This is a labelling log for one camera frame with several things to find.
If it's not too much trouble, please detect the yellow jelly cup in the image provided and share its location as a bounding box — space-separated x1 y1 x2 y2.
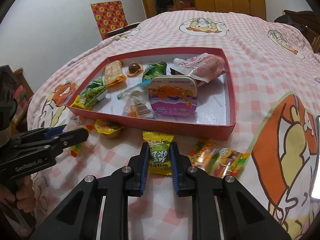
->
94 119 124 139

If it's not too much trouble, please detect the pink checkered bedsheet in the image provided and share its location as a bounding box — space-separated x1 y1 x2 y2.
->
28 10 319 239

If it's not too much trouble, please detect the small yellow candy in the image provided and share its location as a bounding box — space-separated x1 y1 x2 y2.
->
71 95 87 110

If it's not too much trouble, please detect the burger gummy candy pack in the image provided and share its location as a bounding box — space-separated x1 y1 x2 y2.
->
188 139 251 178

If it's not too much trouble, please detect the purple candy tin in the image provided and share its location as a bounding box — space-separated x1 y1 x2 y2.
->
148 75 198 116

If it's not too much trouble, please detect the red yellow patterned board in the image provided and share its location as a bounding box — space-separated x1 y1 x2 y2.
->
91 1 128 40

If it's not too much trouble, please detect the orange wafer biscuit pack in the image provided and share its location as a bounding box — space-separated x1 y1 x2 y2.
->
103 60 126 87

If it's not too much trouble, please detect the dark wooden headboard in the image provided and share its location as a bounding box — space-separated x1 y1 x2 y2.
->
274 10 320 53

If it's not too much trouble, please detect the red shallow cardboard tray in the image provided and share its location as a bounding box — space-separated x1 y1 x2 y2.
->
67 47 236 140

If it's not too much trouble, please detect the chocolate ball jelly cup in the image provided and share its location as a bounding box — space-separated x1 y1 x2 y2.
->
127 62 144 77

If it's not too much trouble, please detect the clear blue-topped candy bag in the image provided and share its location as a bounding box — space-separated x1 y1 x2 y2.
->
117 79 156 120

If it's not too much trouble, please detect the yellow green lime candy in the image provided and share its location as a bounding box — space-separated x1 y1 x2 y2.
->
143 131 174 176

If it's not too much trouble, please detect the green pea snack bag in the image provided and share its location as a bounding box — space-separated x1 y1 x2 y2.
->
80 76 108 109

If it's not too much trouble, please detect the clear orange candy wrapper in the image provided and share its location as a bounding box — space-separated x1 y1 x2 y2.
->
63 115 94 157

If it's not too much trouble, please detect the pink jelly drink pouch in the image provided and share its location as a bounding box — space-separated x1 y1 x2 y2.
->
170 53 225 83

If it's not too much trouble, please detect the wooden side shelf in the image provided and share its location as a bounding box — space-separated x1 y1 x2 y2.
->
11 68 34 135

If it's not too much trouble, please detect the person's left hand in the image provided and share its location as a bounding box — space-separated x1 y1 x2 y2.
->
0 176 36 213

